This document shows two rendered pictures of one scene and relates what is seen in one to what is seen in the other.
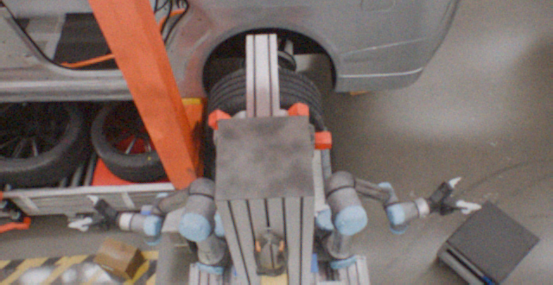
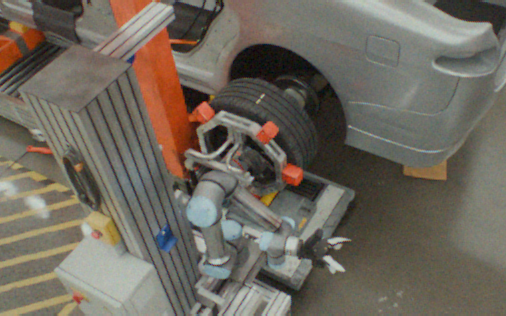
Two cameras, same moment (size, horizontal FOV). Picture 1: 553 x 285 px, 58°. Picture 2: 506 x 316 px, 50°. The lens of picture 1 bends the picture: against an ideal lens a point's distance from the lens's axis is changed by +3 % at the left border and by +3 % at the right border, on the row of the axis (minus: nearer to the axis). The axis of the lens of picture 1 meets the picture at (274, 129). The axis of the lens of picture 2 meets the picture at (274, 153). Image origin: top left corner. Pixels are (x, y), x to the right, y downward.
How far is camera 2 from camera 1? 1.19 m
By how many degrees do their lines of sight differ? 21
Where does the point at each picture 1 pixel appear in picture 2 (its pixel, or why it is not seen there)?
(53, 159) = not seen: hidden behind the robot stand
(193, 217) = not seen: hidden behind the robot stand
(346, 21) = (352, 65)
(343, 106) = (388, 181)
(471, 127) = not seen: outside the picture
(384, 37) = (390, 97)
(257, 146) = (78, 69)
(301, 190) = (73, 106)
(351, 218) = (195, 206)
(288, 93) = (269, 111)
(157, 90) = (143, 54)
